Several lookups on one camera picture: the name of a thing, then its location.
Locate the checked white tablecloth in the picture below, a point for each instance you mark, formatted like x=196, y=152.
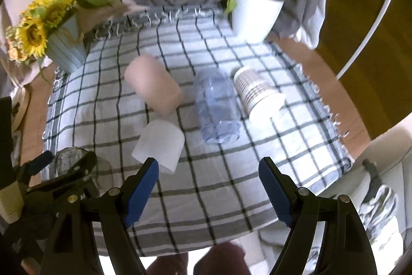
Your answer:
x=209, y=197

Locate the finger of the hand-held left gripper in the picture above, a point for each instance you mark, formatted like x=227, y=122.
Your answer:
x=40, y=161
x=75, y=172

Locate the white ribbed plant pot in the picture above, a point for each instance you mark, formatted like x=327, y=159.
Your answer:
x=254, y=17

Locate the round wooden table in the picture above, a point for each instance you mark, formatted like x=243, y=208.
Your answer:
x=331, y=91

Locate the white curved rail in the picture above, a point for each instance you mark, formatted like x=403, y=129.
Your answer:
x=370, y=30

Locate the light blue ribbed pot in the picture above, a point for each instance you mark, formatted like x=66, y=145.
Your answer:
x=66, y=46

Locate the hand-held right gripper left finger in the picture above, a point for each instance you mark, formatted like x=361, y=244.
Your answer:
x=144, y=189

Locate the person's leg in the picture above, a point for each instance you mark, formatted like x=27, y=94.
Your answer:
x=169, y=265
x=222, y=259

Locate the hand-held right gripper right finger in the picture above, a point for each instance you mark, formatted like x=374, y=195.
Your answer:
x=274, y=190

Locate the person's left leg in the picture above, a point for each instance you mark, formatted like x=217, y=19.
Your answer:
x=169, y=265

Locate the white round object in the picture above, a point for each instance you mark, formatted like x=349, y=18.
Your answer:
x=20, y=104

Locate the clear glass cup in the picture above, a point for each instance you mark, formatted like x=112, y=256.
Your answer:
x=66, y=156

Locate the striped white paper cup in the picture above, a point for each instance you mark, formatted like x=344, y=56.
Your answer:
x=257, y=91

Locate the plain white cup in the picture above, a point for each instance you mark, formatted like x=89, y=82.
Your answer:
x=159, y=141

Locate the person's right leg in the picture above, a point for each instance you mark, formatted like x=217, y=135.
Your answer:
x=222, y=259

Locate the sunflower bouquet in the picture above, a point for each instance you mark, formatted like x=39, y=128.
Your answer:
x=33, y=33

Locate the pink cup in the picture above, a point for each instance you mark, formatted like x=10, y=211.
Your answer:
x=151, y=83

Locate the clear blue plastic cup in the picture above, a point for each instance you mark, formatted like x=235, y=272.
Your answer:
x=215, y=104

